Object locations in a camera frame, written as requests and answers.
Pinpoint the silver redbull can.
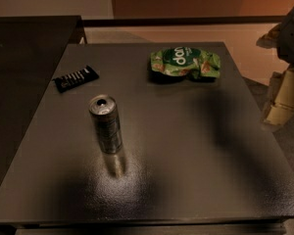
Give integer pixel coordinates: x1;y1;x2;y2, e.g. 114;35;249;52
88;94;123;154

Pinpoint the black chocolate bar wrapper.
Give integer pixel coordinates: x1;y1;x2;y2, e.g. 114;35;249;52
53;66;99;93

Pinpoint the green rice chip bag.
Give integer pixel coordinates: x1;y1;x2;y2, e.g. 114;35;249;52
150;47;221;80

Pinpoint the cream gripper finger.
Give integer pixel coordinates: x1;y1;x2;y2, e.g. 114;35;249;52
256;23;281;49
261;65;294;128

